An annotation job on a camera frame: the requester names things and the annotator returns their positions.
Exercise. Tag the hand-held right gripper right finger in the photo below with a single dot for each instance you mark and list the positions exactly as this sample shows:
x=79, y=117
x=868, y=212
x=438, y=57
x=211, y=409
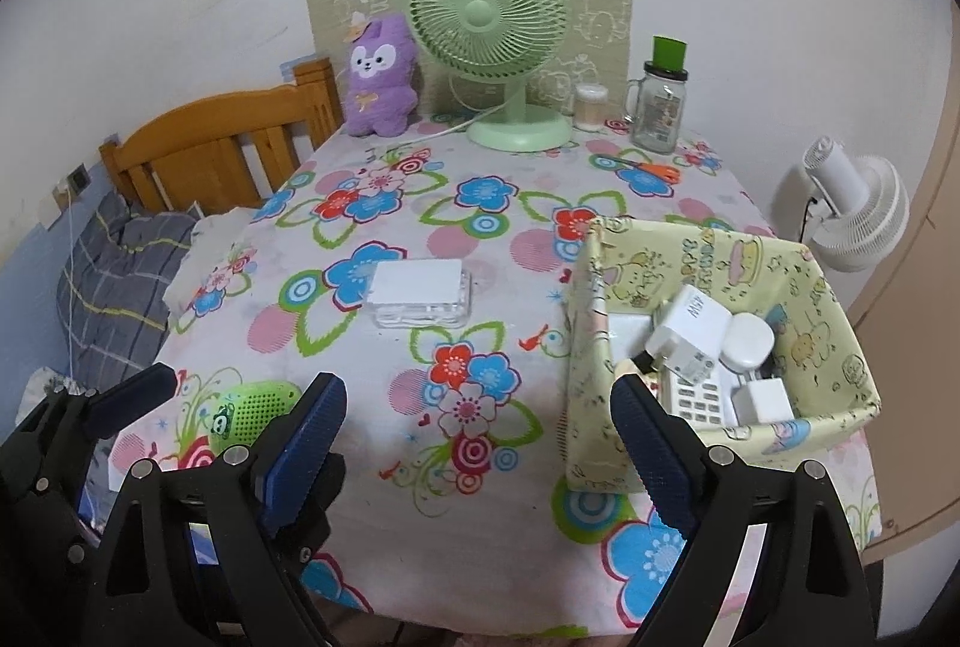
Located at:
x=652, y=459

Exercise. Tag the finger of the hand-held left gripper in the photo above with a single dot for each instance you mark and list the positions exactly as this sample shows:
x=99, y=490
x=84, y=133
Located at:
x=322, y=497
x=127, y=400

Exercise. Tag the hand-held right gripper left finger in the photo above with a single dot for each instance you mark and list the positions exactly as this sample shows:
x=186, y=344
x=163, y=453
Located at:
x=300, y=459

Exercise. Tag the green perforated frog gadget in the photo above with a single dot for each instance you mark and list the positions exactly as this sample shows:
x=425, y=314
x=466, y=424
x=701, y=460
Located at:
x=255, y=407

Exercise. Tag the white cube charger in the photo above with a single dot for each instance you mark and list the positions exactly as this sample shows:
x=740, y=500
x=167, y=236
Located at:
x=765, y=403

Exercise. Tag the white box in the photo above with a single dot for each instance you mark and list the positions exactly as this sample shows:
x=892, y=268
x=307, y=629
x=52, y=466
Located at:
x=626, y=336

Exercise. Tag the white power adapter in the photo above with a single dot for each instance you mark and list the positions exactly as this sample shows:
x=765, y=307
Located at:
x=694, y=317

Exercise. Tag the white round device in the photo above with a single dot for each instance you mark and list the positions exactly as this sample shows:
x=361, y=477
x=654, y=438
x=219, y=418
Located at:
x=750, y=340

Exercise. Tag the yellow cartoon storage box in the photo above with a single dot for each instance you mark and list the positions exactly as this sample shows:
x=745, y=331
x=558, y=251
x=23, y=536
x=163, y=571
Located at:
x=675, y=250

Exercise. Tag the white patterned cloth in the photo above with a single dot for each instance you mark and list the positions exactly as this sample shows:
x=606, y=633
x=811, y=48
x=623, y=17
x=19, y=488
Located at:
x=49, y=385

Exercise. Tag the grey plaid bedding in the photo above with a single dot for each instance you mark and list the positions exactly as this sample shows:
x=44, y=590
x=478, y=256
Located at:
x=112, y=287

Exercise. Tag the clear plastic box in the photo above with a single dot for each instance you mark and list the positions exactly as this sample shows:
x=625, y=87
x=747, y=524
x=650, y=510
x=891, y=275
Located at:
x=416, y=283

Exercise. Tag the wooden headboard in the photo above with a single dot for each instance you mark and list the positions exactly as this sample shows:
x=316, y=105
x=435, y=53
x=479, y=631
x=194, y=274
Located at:
x=210, y=130

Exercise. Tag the floral tablecloth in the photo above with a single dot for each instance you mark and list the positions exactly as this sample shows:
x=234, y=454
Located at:
x=480, y=227

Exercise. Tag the white clip fan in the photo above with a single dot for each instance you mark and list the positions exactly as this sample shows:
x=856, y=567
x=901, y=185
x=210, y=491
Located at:
x=862, y=205

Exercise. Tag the glass jar mug green lid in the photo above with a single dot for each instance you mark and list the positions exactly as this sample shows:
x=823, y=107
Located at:
x=660, y=115

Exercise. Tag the cotton swab container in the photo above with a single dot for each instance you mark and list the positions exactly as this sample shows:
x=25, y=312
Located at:
x=591, y=107

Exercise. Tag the purple plush toy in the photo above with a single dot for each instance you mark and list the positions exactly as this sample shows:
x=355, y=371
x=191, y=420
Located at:
x=375, y=92

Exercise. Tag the green desk fan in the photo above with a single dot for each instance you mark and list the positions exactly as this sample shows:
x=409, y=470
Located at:
x=487, y=10

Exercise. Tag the wall socket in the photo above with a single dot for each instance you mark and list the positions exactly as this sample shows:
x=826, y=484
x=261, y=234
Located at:
x=77, y=176

